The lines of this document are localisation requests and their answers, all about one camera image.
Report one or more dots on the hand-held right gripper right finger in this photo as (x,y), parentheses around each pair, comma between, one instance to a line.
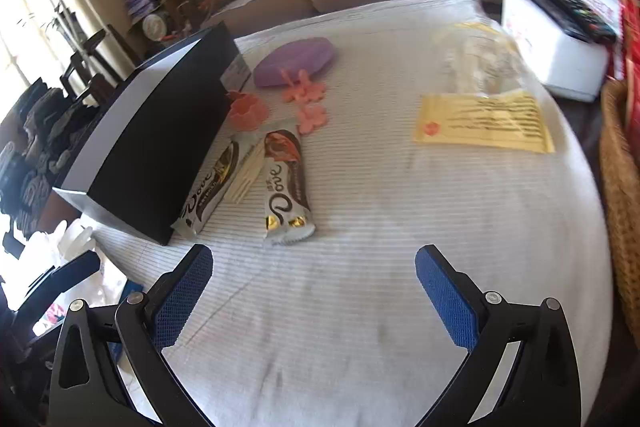
(447,297)

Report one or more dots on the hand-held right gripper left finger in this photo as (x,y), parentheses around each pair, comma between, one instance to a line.
(182,297)

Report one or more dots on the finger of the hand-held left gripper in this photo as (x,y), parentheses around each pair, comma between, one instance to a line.
(65,274)

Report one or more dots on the black storage box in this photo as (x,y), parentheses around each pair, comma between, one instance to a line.
(160,132)

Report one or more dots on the clear plastic glove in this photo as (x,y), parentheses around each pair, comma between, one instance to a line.
(75,237)

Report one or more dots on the white printed plastic bag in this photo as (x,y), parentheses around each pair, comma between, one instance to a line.
(117,279)

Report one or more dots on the striped white tablecloth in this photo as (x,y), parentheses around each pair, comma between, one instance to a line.
(375,232)

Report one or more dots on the dark gold chocolate bar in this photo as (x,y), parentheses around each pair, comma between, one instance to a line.
(210,187)

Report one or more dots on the pile of clothes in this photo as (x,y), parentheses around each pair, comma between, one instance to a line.
(35,147)

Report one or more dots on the cream plastic fork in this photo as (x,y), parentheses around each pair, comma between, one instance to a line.
(245,177)

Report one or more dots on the brown swirl chocolate bar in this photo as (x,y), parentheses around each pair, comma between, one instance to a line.
(285,192)

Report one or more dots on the yellow label bag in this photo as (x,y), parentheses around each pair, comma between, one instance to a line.
(485,122)

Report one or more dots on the coral flower ornament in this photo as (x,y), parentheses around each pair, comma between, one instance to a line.
(246,112)

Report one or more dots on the wicker basket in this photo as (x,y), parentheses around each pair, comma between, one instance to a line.
(622,187)

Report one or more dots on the wooden armchair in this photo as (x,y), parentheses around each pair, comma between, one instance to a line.
(92,57)

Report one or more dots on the pink flower ornament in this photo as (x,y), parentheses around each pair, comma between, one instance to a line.
(312,119)
(302,88)

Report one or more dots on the clear bag of white pieces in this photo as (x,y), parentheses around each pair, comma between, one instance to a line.
(480,57)

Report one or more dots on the purple oval case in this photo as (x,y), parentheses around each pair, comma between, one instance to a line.
(295,59)

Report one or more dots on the round biscuit tin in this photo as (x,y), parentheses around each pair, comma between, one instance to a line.
(154,27)

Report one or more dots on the white printer box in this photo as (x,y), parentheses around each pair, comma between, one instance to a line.
(555,52)

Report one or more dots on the black remote control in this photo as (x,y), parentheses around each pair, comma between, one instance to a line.
(565,4)

